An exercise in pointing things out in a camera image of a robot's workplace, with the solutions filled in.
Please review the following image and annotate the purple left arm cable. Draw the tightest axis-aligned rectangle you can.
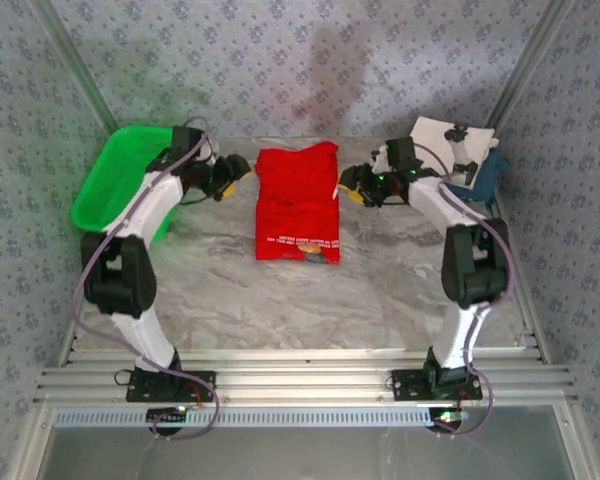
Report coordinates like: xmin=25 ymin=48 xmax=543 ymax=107
xmin=72 ymin=115 xmax=220 ymax=442

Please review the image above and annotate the grey slotted cable duct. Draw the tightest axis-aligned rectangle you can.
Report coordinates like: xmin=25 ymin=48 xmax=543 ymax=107
xmin=52 ymin=405 xmax=462 ymax=430

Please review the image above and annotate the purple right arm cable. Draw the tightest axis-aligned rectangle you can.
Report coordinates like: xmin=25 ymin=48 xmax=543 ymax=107
xmin=412 ymin=140 xmax=519 ymax=441

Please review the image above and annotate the white t-shirt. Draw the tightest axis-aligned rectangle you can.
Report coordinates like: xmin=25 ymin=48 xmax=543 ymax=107
xmin=408 ymin=115 xmax=500 ymax=190

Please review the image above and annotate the green plastic basket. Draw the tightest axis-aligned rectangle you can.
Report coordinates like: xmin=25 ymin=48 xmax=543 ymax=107
xmin=69 ymin=125 xmax=182 ymax=242

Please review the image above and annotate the aluminium corner post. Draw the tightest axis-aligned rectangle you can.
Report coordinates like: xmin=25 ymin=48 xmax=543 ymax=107
xmin=486 ymin=0 xmax=577 ymax=132
xmin=28 ymin=0 xmax=120 ymax=135

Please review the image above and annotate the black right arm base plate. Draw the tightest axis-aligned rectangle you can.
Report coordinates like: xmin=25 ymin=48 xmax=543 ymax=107
xmin=390 ymin=368 xmax=484 ymax=402

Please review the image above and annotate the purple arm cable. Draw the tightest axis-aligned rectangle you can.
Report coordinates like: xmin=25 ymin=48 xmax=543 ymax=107
xmin=72 ymin=115 xmax=220 ymax=442
xmin=412 ymin=140 xmax=519 ymax=441

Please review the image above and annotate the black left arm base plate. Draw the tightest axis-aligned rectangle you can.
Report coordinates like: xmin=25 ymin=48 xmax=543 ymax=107
xmin=125 ymin=363 xmax=218 ymax=403

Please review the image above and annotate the aluminium mounting rail frame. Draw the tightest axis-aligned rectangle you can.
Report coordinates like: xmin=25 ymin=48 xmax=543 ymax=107
xmin=32 ymin=347 xmax=580 ymax=407

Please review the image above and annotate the red bear print t-shirt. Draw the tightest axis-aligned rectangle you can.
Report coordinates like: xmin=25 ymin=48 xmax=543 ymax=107
xmin=253 ymin=140 xmax=343 ymax=266

